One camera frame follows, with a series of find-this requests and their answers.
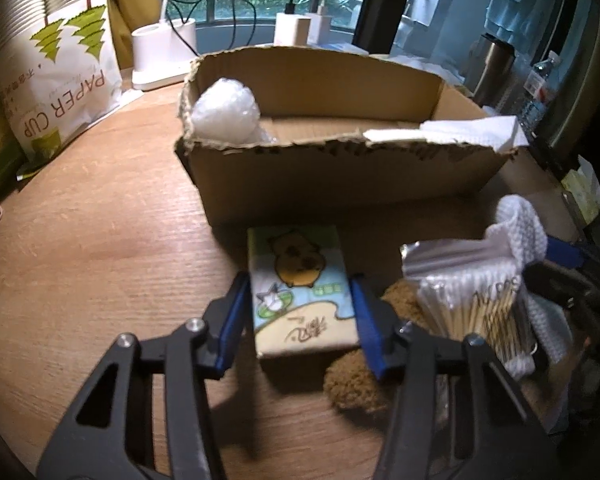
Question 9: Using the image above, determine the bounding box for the white textured cloth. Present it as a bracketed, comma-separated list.
[486, 195, 573, 380]

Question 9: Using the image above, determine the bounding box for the cotton swab bag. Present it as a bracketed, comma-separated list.
[401, 238, 533, 367]

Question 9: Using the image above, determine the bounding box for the cartoon tissue pack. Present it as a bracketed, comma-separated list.
[247, 226, 358, 360]

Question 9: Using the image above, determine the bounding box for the yellow tissue pack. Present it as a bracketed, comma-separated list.
[562, 155, 600, 226]

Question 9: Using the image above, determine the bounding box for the white paper towel in box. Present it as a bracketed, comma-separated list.
[363, 116, 529, 153]

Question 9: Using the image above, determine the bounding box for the brown fuzzy plush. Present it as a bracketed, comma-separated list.
[323, 278, 430, 415]

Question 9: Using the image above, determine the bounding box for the clear water bottle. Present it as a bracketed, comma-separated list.
[517, 51, 562, 136]

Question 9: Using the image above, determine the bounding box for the steel thermos tumbler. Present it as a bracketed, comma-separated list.
[474, 32, 516, 105]

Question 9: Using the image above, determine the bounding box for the brown cardboard box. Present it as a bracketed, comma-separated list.
[175, 46, 518, 226]

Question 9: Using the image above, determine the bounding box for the white bubble wrap ball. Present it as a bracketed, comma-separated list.
[190, 78, 275, 145]

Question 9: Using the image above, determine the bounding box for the white desk lamp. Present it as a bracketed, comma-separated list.
[131, 0, 198, 91]

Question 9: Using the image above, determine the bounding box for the paper cup bag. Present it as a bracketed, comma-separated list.
[0, 0, 123, 169]

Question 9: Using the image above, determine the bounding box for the white charger with black cable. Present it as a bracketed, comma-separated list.
[158, 0, 312, 57]

